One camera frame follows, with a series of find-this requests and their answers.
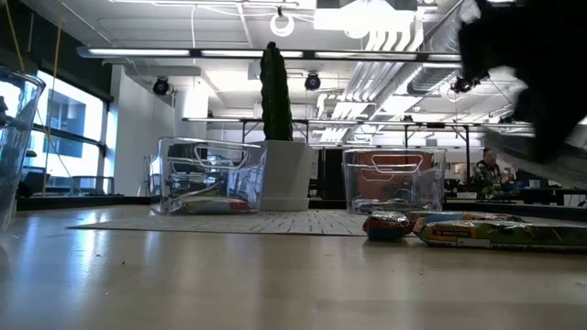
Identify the white hexagonal plant pot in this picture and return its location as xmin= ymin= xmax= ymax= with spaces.
xmin=256 ymin=139 xmax=318 ymax=213

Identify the black background table frame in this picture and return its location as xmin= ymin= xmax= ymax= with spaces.
xmin=182 ymin=116 xmax=536 ymax=150

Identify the green cactus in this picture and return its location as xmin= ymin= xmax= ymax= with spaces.
xmin=259 ymin=40 xmax=294 ymax=142

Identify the green granola bar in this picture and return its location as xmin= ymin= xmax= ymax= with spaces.
xmin=412 ymin=218 xmax=587 ymax=253
xmin=405 ymin=209 xmax=526 ymax=225

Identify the grey woven placemat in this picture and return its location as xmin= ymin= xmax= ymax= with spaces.
xmin=68 ymin=208 xmax=533 ymax=237

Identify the clear plastic bin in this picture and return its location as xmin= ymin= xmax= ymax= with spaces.
xmin=150 ymin=136 xmax=268 ymax=215
xmin=0 ymin=65 xmax=47 ymax=235
xmin=341 ymin=147 xmax=448 ymax=215

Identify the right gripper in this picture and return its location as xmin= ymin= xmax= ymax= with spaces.
xmin=458 ymin=0 xmax=587 ymax=162

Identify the long linear ceiling lamp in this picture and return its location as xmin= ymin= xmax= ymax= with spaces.
xmin=76 ymin=45 xmax=462 ymax=62

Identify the red Chewy granola bar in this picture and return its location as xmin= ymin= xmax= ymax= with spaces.
xmin=172 ymin=195 xmax=252 ymax=215

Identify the small round snack packet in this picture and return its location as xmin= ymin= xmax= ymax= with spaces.
xmin=361 ymin=210 xmax=415 ymax=242

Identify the white ring lamp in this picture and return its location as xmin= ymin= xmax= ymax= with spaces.
xmin=269 ymin=12 xmax=296 ymax=38

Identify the person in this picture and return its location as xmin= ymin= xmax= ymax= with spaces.
xmin=471 ymin=147 xmax=505 ymax=201

